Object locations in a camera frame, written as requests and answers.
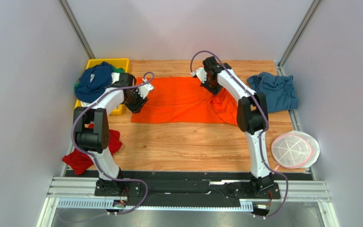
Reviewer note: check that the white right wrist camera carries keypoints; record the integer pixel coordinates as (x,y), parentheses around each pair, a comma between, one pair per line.
(201,74)

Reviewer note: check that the green t-shirt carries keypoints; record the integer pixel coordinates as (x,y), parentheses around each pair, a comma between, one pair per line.
(96,78)

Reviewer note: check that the orange t-shirt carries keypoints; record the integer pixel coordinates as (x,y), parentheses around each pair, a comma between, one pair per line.
(182,99)

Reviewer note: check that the yellow plastic bin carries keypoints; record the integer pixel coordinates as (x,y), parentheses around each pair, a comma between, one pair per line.
(118,62)

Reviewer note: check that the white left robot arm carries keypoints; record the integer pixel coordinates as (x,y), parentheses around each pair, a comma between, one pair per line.
(90,133)

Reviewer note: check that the red t-shirt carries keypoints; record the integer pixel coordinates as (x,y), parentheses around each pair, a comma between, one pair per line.
(80,162)

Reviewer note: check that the white t-shirt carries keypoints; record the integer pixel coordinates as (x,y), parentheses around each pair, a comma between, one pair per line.
(118,109)

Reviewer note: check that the aluminium frame rail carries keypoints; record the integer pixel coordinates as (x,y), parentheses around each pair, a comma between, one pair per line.
(68,193)

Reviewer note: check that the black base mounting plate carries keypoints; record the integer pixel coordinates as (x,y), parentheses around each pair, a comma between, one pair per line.
(184,189)

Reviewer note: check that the white mesh laundry bag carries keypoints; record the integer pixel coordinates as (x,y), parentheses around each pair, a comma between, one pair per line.
(295,149)

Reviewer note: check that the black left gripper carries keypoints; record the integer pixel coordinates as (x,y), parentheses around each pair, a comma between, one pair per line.
(142,101)

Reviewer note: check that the teal blue t-shirt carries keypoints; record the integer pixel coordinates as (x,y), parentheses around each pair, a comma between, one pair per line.
(279,91)

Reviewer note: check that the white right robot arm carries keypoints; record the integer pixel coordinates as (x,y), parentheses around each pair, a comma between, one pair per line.
(251,117)

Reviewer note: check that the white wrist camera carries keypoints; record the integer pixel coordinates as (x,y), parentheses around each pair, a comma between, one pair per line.
(145,89)
(201,74)

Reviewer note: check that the navy blue t-shirt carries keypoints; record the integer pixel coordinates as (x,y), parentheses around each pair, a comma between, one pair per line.
(88,98)

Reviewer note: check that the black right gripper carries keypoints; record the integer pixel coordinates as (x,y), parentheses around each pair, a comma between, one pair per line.
(215,89)

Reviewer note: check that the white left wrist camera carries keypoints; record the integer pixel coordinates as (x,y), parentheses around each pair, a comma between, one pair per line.
(145,89)

